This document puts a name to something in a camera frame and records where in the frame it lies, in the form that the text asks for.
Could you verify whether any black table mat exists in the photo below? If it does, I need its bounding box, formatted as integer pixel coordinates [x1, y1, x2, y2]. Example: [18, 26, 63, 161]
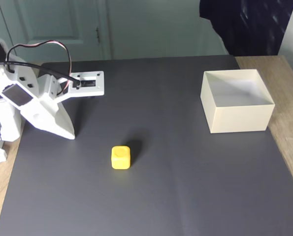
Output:
[0, 55, 293, 236]

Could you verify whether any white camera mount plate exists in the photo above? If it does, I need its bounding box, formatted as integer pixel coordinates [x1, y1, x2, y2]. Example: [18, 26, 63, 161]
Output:
[54, 70, 105, 102]

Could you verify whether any white open box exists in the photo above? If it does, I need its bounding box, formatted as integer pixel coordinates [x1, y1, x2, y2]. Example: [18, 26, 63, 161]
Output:
[200, 69, 276, 134]

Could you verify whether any thick black camera cable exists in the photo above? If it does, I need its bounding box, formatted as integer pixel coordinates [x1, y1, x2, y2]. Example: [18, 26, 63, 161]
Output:
[0, 60, 82, 87]

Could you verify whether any yellow cube block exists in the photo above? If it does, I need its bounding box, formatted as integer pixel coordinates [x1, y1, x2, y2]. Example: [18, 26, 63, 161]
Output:
[111, 146, 132, 170]

